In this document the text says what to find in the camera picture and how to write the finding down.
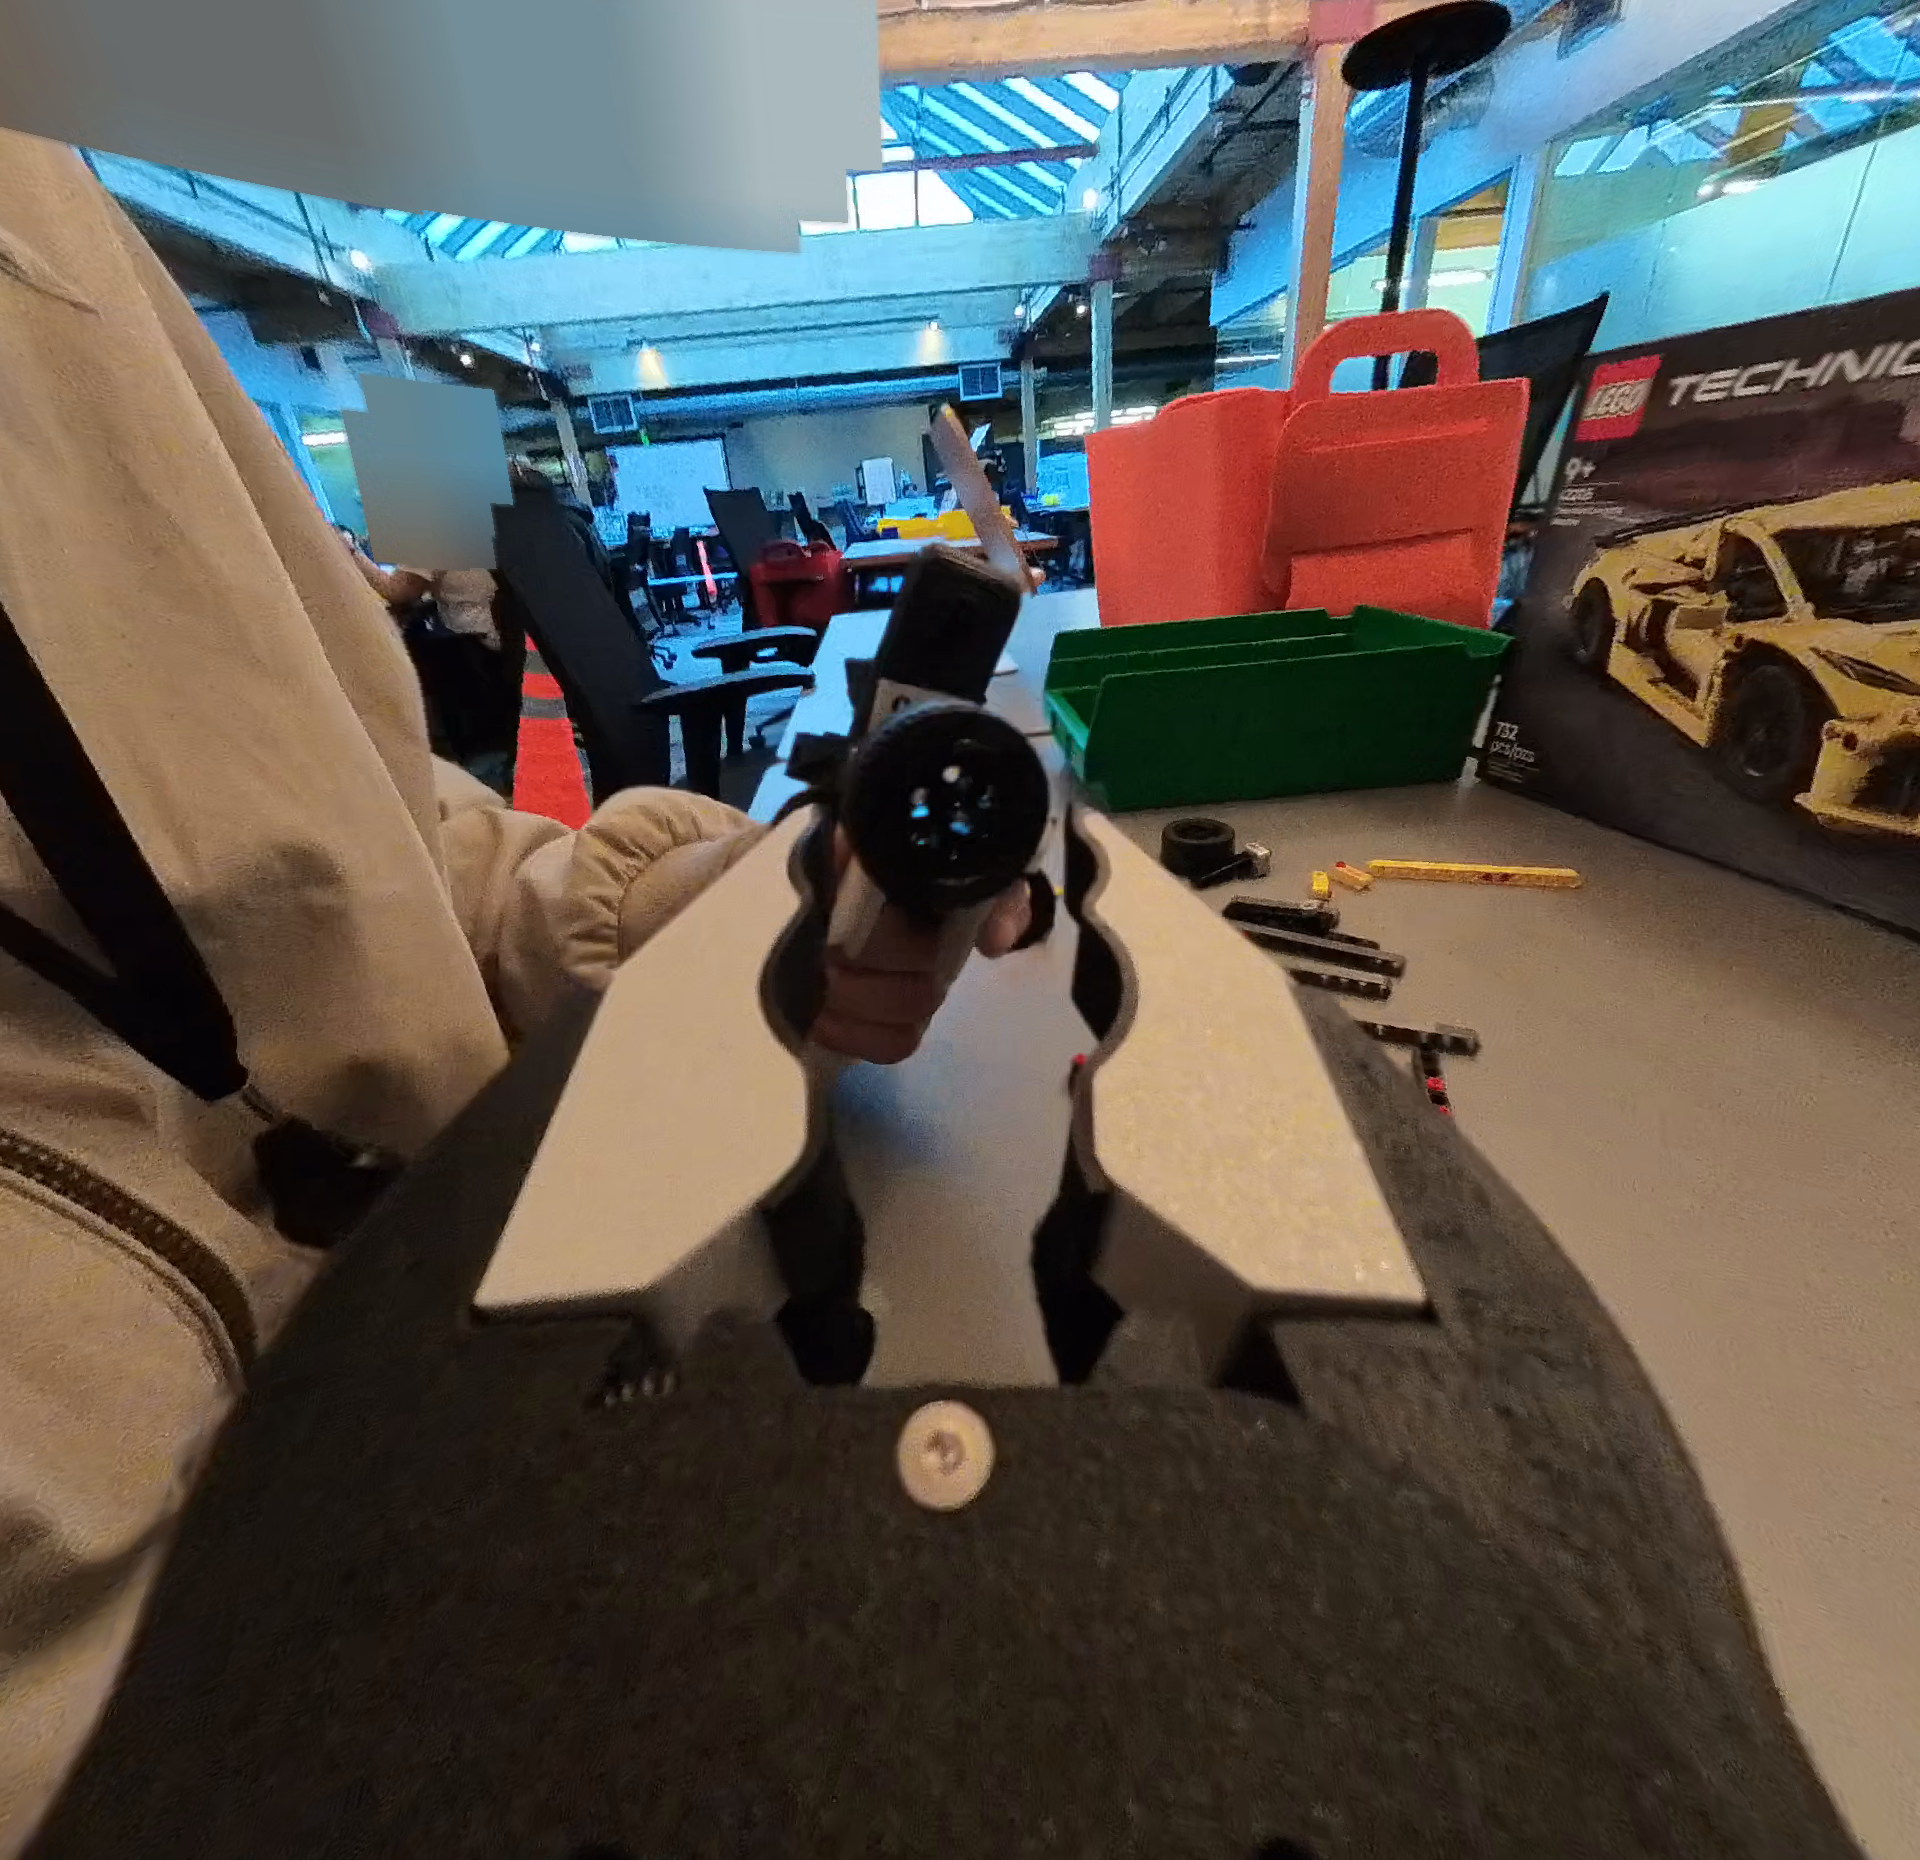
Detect red black floor mat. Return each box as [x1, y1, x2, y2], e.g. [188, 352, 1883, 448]
[511, 643, 596, 828]

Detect black shoulder strap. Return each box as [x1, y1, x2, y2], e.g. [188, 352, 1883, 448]
[0, 604, 247, 1104]

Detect green storage bin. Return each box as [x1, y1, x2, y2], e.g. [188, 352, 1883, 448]
[1044, 604, 1512, 813]

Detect red office chair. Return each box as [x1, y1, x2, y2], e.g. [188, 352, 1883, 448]
[749, 537, 857, 634]

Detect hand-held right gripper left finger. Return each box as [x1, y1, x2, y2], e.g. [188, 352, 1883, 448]
[479, 810, 880, 1391]

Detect person's beige jacket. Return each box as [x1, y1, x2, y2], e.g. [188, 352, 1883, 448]
[0, 124, 520, 1829]

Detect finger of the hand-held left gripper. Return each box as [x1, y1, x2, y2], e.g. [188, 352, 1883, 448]
[827, 847, 893, 963]

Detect black jacket zipper pull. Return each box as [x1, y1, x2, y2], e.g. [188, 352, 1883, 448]
[259, 1113, 404, 1248]

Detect wooden desk lamp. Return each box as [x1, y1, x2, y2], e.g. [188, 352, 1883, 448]
[924, 407, 1036, 599]

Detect long yellow toy beam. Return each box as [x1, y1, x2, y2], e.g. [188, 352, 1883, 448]
[1365, 860, 1582, 896]

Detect person's left hand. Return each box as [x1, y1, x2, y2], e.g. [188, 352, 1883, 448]
[813, 896, 1044, 1064]

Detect white board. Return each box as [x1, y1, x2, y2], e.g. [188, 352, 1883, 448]
[602, 441, 734, 531]

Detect person's left forearm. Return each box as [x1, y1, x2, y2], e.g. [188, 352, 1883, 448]
[436, 779, 769, 1038]

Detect red plastic tote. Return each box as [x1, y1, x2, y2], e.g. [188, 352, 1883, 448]
[1079, 307, 1529, 634]

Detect black pole round head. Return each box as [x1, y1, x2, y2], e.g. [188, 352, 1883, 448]
[1333, 0, 1512, 390]

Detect dark toy car box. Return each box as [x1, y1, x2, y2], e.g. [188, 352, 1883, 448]
[1477, 291, 1920, 935]

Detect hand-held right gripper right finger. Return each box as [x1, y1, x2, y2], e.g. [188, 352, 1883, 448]
[1030, 810, 1430, 1391]

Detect grey desk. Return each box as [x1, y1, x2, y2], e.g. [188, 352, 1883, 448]
[749, 580, 1920, 1860]

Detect black office chair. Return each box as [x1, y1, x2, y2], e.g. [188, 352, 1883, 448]
[706, 483, 790, 618]

